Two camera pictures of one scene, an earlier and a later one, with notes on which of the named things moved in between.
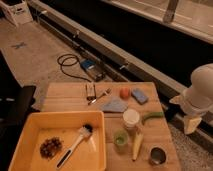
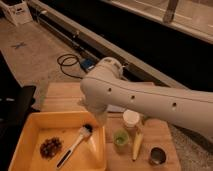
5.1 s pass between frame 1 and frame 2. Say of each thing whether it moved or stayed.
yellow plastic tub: stayed
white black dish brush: stayed
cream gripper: moved
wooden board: stayed
